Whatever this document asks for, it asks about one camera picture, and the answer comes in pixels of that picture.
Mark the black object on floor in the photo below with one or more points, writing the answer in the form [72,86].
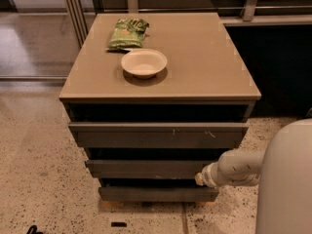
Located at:
[33,230]

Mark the grey drawer cabinet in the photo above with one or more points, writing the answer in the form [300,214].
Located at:
[205,81]

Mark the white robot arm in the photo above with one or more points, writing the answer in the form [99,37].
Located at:
[282,173]

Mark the dark object at right edge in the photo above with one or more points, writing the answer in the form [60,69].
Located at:
[309,113]

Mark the grey bottom drawer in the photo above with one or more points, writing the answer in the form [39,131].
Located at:
[145,194]

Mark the green chip bag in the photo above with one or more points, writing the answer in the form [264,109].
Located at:
[128,33]

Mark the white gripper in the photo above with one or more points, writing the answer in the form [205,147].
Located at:
[208,175]

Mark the grey drawer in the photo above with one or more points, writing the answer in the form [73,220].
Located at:
[146,169]
[145,194]
[159,135]

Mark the grey top drawer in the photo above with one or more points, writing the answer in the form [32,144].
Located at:
[159,135]

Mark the beige paper bowl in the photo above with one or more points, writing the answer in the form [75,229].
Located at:
[143,63]

